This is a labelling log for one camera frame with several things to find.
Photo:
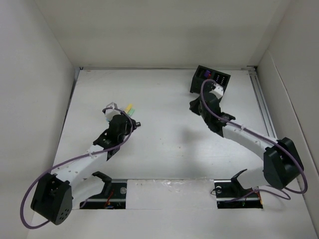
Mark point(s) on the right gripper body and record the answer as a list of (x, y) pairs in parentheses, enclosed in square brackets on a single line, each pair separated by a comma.
[(206, 118)]

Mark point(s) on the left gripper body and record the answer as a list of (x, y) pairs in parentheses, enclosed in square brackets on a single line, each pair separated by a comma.
[(128, 127)]

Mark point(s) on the green pastel highlighter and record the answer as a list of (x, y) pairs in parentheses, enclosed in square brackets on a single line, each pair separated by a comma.
[(131, 112)]

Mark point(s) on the yellow pastel highlighter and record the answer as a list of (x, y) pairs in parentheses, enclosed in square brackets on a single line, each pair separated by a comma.
[(128, 108)]

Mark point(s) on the black purple-capped highlighter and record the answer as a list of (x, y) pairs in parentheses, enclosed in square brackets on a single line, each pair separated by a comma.
[(207, 74)]

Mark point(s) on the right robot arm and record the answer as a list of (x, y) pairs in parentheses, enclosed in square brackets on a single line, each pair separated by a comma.
[(281, 161)]

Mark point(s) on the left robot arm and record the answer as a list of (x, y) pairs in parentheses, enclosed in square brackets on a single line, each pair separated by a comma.
[(53, 197)]

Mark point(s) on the black slotted organizer box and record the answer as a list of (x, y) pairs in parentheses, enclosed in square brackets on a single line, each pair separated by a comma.
[(219, 78)]

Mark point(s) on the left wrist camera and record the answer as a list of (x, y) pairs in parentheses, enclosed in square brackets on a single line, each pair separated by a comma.
[(110, 111)]

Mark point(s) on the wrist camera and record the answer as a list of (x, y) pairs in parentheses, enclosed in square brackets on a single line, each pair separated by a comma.
[(110, 111), (218, 91)]

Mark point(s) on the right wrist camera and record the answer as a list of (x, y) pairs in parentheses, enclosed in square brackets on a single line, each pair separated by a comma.
[(218, 91)]

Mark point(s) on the metal rail on right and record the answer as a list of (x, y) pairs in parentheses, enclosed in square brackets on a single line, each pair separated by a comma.
[(262, 102)]

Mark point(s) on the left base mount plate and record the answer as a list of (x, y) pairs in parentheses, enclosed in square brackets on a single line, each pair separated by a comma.
[(111, 197)]

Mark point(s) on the base mount plate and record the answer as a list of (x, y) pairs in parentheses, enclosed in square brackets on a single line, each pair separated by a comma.
[(111, 197), (230, 195)]

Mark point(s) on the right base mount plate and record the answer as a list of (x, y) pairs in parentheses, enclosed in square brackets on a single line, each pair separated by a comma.
[(230, 195)]

